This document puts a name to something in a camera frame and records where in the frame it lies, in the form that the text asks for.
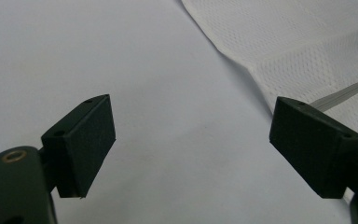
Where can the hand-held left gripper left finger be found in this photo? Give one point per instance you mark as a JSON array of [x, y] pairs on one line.
[[84, 149]]

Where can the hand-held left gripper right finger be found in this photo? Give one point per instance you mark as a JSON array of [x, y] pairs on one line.
[[310, 146]]

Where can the white mesh laundry bag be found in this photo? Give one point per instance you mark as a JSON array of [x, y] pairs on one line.
[[292, 40]]

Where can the wooden framed work board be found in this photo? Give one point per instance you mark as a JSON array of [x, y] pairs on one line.
[[155, 77]]

